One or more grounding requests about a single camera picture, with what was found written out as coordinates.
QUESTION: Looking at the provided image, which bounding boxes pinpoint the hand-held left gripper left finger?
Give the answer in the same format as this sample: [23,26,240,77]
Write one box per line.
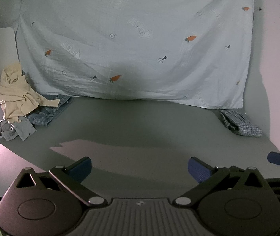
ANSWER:
[13,156,107,207]

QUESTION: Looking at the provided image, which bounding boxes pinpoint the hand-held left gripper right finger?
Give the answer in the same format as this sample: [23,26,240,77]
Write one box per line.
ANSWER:
[174,156,269,206]

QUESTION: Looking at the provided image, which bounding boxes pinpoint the cream yellow shirt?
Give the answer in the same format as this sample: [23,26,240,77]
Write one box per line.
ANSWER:
[0,63,61,124]

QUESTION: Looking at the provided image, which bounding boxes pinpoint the grey checked garment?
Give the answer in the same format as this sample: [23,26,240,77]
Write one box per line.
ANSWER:
[218,109,263,137]

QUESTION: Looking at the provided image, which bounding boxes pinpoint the blue denim jeans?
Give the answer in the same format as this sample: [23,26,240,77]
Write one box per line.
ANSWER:
[20,70,73,128]

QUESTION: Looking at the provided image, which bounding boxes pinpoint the grey crumpled garment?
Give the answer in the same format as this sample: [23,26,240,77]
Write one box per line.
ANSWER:
[0,115,37,142]

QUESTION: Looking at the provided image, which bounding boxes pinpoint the pale blue carrot-print sheet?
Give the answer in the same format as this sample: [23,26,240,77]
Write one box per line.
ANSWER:
[15,0,254,110]

